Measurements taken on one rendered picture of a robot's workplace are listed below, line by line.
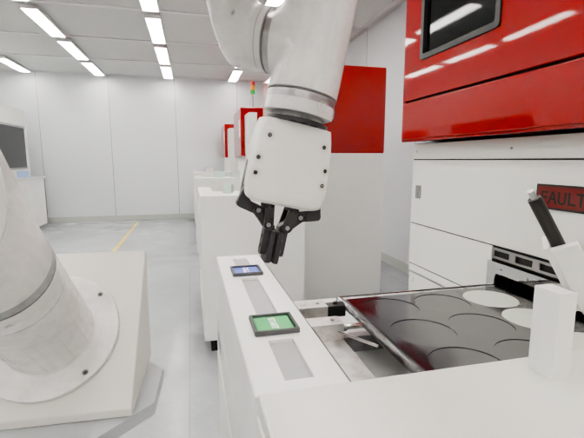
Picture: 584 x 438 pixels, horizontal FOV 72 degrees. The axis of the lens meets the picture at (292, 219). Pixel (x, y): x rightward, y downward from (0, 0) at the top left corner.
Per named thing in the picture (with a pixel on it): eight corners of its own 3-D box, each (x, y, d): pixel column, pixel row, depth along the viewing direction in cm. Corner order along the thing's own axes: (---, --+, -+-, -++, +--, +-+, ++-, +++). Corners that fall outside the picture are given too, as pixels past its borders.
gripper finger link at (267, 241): (275, 207, 51) (265, 257, 52) (251, 202, 50) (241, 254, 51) (282, 209, 48) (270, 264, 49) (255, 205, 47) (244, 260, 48)
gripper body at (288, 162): (327, 126, 54) (309, 209, 55) (252, 107, 51) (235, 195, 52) (348, 121, 47) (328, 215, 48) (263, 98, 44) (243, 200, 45)
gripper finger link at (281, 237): (300, 211, 52) (289, 262, 53) (276, 207, 51) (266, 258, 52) (308, 215, 49) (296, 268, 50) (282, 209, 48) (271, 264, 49)
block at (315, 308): (321, 314, 77) (321, 299, 77) (328, 321, 74) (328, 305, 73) (281, 317, 75) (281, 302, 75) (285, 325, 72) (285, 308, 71)
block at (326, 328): (336, 330, 69) (336, 314, 69) (343, 339, 66) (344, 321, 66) (291, 335, 67) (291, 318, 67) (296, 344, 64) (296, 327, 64)
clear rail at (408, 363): (341, 301, 81) (341, 295, 81) (462, 414, 45) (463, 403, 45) (335, 301, 81) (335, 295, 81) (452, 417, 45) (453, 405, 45)
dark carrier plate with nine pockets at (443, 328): (494, 288, 88) (494, 286, 88) (677, 366, 55) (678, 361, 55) (345, 301, 80) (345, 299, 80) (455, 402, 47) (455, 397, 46)
